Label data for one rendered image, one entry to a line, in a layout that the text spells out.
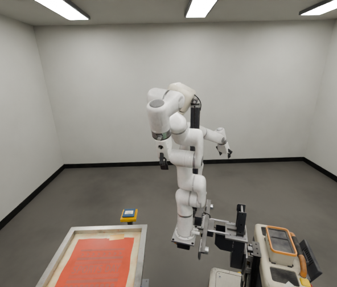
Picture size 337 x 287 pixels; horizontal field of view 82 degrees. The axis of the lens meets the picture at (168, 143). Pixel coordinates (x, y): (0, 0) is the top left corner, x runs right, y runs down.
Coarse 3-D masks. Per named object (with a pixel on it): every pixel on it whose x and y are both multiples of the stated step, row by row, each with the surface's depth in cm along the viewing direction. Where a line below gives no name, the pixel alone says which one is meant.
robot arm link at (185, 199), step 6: (180, 192) 111; (186, 192) 110; (192, 192) 110; (180, 198) 110; (186, 198) 109; (192, 198) 108; (180, 204) 111; (186, 204) 110; (192, 204) 108; (180, 210) 113; (186, 210) 112; (192, 210) 116; (180, 216) 114; (186, 216) 113
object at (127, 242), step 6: (108, 240) 141; (114, 240) 141; (120, 240) 141; (126, 240) 141; (132, 240) 141; (108, 246) 137; (114, 246) 136; (120, 246) 136; (126, 246) 136; (132, 246) 136; (126, 252) 131; (126, 258) 127; (126, 264) 123; (120, 270) 119; (126, 270) 119; (120, 276) 116; (126, 276) 116; (120, 282) 112
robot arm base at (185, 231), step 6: (192, 216) 117; (180, 222) 116; (186, 222) 114; (192, 222) 118; (180, 228) 117; (186, 228) 116; (192, 228) 120; (180, 234) 119; (186, 234) 117; (192, 234) 119; (198, 234) 118; (186, 240) 117
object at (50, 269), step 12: (72, 228) 148; (84, 228) 148; (96, 228) 148; (108, 228) 148; (120, 228) 147; (132, 228) 147; (144, 228) 147; (144, 240) 136; (60, 252) 129; (144, 252) 127; (48, 276) 114
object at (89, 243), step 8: (80, 240) 142; (88, 240) 142; (96, 240) 142; (104, 240) 141; (80, 248) 135; (88, 248) 135; (96, 248) 135; (72, 256) 130; (72, 264) 124; (64, 272) 119; (64, 280) 114
